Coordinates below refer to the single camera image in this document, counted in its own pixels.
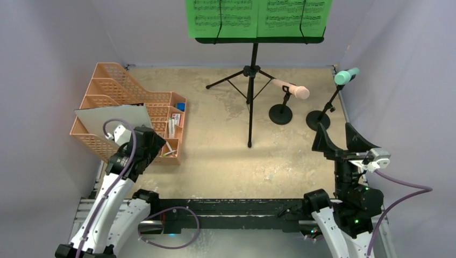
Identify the green cap grey pen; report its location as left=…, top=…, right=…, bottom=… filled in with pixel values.
left=162, top=150, right=177, bottom=157

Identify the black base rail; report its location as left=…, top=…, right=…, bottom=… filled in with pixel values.
left=139, top=198, right=318, bottom=234

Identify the green sheet music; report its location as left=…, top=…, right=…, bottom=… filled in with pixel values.
left=257, top=0, right=333, bottom=38
left=185, top=0, right=259, bottom=38

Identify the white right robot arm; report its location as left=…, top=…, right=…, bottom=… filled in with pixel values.
left=302, top=123, right=391, bottom=257

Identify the yellow tip white pen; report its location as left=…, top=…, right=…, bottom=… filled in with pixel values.
left=166, top=141, right=175, bottom=152

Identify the mint green toy microphone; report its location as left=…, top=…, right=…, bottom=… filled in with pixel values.
left=334, top=68, right=360, bottom=85

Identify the grey folder board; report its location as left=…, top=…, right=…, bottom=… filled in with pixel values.
left=74, top=105, right=153, bottom=137

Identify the black music stand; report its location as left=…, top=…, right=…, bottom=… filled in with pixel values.
left=195, top=36, right=324, bottom=148

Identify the green sheet music right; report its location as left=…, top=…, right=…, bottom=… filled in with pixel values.
left=257, top=0, right=333, bottom=38

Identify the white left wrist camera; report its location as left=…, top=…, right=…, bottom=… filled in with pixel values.
left=105, top=124, right=132, bottom=146

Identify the green sheet music left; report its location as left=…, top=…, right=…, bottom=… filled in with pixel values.
left=185, top=0, right=259, bottom=38

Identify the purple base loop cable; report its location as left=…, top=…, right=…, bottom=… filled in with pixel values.
left=138, top=206, right=201, bottom=250

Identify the black round microphone stand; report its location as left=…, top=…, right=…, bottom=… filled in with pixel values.
left=268, top=85, right=293, bottom=125

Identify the pink toy microphone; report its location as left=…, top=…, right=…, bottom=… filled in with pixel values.
left=271, top=78, right=310, bottom=99

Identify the white marker tube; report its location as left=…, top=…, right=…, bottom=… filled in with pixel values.
left=170, top=113, right=181, bottom=138

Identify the peach plastic file organizer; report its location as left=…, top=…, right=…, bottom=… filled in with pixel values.
left=70, top=62, right=187, bottom=166

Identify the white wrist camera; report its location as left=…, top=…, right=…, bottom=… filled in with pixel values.
left=105, top=124, right=132, bottom=146
left=361, top=148, right=391, bottom=173

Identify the blue item in organizer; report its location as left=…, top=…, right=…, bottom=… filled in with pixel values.
left=176, top=102, right=186, bottom=112

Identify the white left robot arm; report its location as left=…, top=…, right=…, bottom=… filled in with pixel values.
left=55, top=126, right=166, bottom=257

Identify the black right microphone stand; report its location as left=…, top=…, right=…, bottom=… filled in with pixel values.
left=306, top=85, right=345, bottom=131

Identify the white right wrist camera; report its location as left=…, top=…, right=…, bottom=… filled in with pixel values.
left=361, top=148, right=391, bottom=173

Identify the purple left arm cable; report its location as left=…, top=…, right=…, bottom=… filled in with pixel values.
left=74, top=118, right=138, bottom=258

